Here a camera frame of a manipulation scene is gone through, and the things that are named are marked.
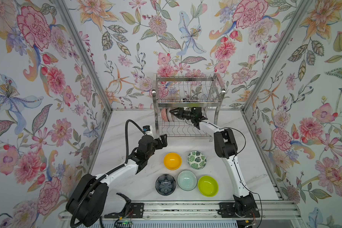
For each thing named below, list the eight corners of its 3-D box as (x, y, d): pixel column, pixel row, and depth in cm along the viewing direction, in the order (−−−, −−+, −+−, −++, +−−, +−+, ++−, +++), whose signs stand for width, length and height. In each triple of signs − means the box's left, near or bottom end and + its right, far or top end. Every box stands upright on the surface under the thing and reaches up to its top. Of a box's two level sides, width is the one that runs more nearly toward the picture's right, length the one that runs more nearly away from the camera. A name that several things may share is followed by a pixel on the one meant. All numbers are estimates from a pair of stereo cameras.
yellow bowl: (163, 170, 89) (163, 168, 87) (164, 155, 96) (163, 152, 93) (182, 170, 89) (182, 168, 87) (181, 155, 96) (181, 152, 93)
